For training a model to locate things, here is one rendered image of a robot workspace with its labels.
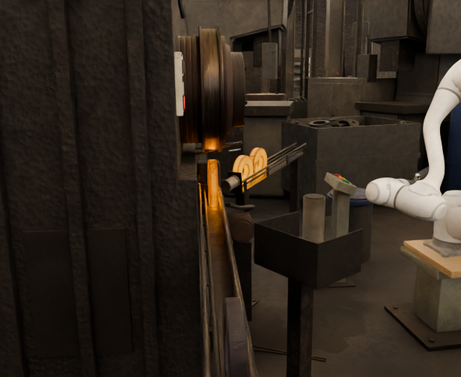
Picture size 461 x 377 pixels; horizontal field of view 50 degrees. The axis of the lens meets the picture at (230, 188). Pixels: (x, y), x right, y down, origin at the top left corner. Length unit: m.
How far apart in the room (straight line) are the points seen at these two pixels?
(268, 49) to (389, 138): 1.27
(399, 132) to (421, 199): 2.56
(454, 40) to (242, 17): 2.06
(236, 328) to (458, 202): 1.62
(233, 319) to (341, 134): 3.31
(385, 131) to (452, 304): 2.17
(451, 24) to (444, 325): 3.41
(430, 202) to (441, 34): 3.45
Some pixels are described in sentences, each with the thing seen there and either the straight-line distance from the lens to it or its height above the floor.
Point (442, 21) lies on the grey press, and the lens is 5.21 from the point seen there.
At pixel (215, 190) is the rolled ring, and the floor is 0.74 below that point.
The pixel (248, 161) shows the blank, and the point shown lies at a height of 0.75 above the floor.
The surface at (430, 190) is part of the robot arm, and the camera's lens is 1.92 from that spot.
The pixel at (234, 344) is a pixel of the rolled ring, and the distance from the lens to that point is 0.88.
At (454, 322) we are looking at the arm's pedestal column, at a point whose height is 0.06.
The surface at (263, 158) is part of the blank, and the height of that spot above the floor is 0.74.
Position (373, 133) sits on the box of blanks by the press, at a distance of 4.28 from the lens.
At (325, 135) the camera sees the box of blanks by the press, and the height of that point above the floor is 0.68.
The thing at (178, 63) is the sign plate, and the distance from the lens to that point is 1.45.
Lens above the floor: 1.18
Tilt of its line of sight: 13 degrees down
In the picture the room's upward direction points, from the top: 1 degrees counter-clockwise
